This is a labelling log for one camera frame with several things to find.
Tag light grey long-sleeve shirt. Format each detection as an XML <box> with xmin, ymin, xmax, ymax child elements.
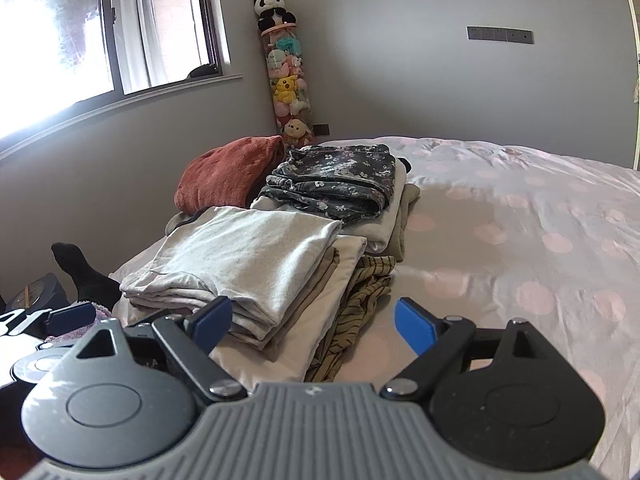
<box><xmin>120</xmin><ymin>206</ymin><xmax>342</xmax><ymax>344</ymax></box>

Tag purple fluffy sleeve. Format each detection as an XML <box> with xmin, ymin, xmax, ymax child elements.
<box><xmin>42</xmin><ymin>302</ymin><xmax>113</xmax><ymax>348</ymax></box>

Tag black sock foot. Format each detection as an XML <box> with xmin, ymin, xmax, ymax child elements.
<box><xmin>51</xmin><ymin>243</ymin><xmax>122</xmax><ymax>311</ymax></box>

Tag olive striped garment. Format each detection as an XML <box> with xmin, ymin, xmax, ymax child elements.
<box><xmin>304</xmin><ymin>255</ymin><xmax>397</xmax><ymax>382</ymax></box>

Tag white folded garment under floral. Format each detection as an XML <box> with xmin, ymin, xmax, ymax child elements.
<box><xmin>250</xmin><ymin>156</ymin><xmax>407</xmax><ymax>254</ymax></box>

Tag beige folded garment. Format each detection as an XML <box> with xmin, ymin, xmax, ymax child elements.
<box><xmin>250</xmin><ymin>246</ymin><xmax>340</xmax><ymax>361</ymax></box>

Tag khaki folded garment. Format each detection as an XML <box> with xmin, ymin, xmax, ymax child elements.
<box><xmin>384</xmin><ymin>183</ymin><xmax>421</xmax><ymax>262</ymax></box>

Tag rust red towel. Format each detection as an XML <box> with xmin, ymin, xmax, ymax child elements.
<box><xmin>174</xmin><ymin>136</ymin><xmax>285</xmax><ymax>214</ymax></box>

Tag dark floral folded garment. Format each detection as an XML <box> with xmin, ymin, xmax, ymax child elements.
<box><xmin>259</xmin><ymin>144</ymin><xmax>401</xmax><ymax>226</ymax></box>

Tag plush toy column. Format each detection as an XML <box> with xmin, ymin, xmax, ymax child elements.
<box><xmin>253</xmin><ymin>0</ymin><xmax>314</xmax><ymax>148</ymax></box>

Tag window with dark frame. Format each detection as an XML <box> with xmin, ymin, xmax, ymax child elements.
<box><xmin>1</xmin><ymin>0</ymin><xmax>235</xmax><ymax>155</ymax></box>

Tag grey wall switch panel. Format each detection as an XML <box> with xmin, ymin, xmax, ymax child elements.
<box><xmin>466</xmin><ymin>26</ymin><xmax>534</xmax><ymax>44</ymax></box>

